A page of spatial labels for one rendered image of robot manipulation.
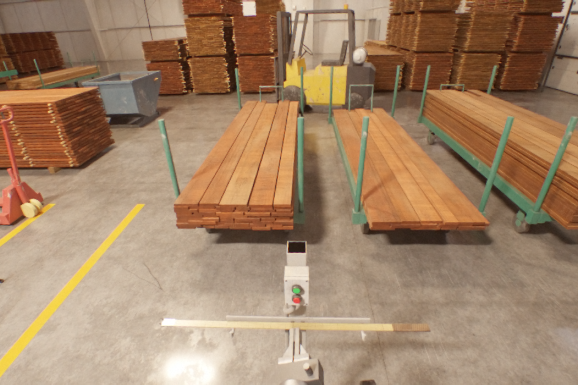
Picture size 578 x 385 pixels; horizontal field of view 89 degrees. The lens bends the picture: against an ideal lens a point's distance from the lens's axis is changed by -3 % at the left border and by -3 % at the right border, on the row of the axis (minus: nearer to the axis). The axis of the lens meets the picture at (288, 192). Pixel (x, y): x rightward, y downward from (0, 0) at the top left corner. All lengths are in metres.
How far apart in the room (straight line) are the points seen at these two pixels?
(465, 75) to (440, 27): 1.61
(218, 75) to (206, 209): 7.80
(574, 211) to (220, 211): 2.82
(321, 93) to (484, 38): 5.37
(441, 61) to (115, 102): 8.65
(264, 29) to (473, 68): 6.17
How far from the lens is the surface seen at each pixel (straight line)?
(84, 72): 14.93
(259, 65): 9.84
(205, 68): 10.15
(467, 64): 10.81
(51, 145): 5.78
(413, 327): 1.19
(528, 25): 11.42
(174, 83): 10.53
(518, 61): 11.54
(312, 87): 7.29
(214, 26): 9.92
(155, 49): 10.61
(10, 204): 4.58
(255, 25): 9.73
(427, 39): 10.30
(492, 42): 10.96
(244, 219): 2.50
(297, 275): 0.93
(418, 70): 10.31
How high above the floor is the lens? 1.91
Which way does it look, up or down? 29 degrees down
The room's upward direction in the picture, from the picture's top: 2 degrees counter-clockwise
